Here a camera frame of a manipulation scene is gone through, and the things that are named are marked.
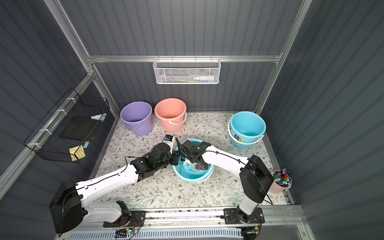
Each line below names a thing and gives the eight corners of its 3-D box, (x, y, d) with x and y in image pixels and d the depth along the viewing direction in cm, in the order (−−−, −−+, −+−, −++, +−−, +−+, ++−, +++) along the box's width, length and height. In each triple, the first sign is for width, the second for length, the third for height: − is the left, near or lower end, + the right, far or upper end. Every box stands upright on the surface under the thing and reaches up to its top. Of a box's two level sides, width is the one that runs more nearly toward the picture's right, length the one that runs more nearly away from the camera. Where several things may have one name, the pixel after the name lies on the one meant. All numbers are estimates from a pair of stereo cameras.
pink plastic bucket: (157, 137, 108) (151, 120, 94) (162, 114, 123) (157, 97, 109) (186, 137, 108) (184, 120, 94) (187, 114, 123) (186, 97, 109)
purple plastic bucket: (125, 140, 107) (115, 124, 93) (133, 117, 121) (125, 101, 107) (153, 140, 107) (147, 124, 93) (158, 117, 121) (153, 101, 107)
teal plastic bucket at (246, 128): (228, 152, 99) (233, 137, 85) (224, 128, 112) (228, 111, 99) (260, 152, 99) (271, 137, 85) (252, 128, 112) (260, 111, 99)
